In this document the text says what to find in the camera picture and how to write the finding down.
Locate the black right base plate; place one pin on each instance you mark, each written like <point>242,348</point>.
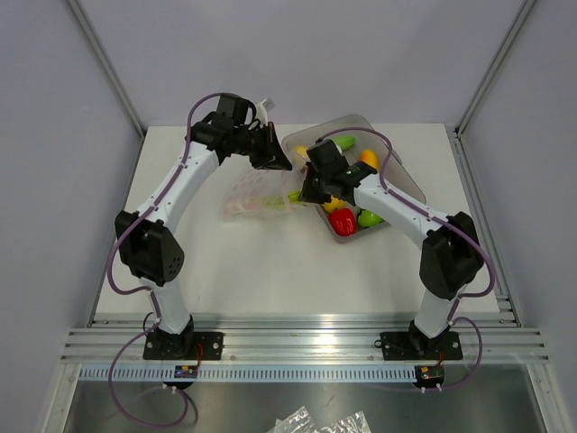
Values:
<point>405,346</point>

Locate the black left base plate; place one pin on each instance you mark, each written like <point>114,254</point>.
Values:
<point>206,345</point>

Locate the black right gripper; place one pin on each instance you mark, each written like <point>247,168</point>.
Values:
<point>308,195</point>

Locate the left small circuit board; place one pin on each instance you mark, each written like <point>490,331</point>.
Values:
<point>185,371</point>

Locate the clear plastic food bin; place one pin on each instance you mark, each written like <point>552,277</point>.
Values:
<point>373,192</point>

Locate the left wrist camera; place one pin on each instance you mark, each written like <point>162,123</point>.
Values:
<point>263,109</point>

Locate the aluminium mounting rail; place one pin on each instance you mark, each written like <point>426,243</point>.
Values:
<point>312,339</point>

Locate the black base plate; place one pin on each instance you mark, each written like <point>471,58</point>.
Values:
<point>206,345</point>
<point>405,346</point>

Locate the left aluminium frame post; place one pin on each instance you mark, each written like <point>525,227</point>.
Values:
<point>98,51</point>

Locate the yellow bell pepper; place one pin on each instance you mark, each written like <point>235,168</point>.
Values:
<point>334,204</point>

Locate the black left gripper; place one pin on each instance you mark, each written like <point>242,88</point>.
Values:
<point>272,155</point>

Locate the right aluminium frame post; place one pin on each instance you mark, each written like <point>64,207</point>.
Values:
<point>500,56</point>

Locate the green celery bunch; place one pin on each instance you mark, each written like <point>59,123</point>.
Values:
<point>262,203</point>

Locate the red bell pepper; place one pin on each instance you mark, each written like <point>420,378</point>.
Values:
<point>343,222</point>

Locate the clear zip top bag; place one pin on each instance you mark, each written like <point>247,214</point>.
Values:
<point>263,183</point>

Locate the right small circuit board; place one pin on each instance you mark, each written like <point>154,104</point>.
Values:
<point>431,373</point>

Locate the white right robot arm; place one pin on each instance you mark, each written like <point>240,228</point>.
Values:
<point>450,255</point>

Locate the crumpled clear plastic bag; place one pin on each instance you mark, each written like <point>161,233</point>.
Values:
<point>299,421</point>

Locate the aluminium frame post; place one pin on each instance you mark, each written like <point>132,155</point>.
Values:
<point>500,56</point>
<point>98,51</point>

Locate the green toy watermelon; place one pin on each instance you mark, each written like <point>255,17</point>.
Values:
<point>367,219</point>

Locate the small circuit board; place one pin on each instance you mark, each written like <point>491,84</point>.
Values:
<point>431,373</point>
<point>185,371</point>

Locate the white slotted cable duct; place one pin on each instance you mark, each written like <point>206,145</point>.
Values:
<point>252,373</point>

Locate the orange yellow mango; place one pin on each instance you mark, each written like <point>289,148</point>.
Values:
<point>369,157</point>

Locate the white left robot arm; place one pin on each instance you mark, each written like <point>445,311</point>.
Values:
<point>145,238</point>

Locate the green chayote gourd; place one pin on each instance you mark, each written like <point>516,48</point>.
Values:
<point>344,142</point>

